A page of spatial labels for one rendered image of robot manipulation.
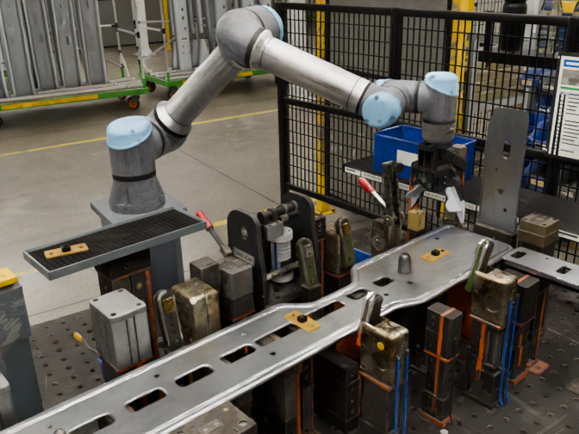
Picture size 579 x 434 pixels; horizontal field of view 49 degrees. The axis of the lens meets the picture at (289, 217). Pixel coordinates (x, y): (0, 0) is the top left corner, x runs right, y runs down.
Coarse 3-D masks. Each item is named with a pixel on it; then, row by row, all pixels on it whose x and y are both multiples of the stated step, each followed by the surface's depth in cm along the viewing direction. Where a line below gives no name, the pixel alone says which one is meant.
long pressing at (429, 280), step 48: (432, 240) 172; (480, 240) 171; (384, 288) 147; (432, 288) 147; (240, 336) 130; (288, 336) 130; (336, 336) 130; (144, 384) 116; (192, 384) 116; (240, 384) 116; (0, 432) 104; (48, 432) 105; (96, 432) 104; (144, 432) 104
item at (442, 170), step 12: (420, 144) 148; (432, 144) 150; (444, 144) 147; (420, 156) 150; (432, 156) 149; (444, 156) 151; (420, 168) 150; (432, 168) 149; (444, 168) 149; (420, 180) 152; (432, 180) 149; (444, 180) 151
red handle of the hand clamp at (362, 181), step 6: (360, 180) 175; (366, 180) 175; (366, 186) 174; (366, 192) 175; (372, 192) 173; (372, 198) 174; (378, 198) 173; (378, 204) 172; (384, 204) 172; (384, 210) 171; (396, 216) 170
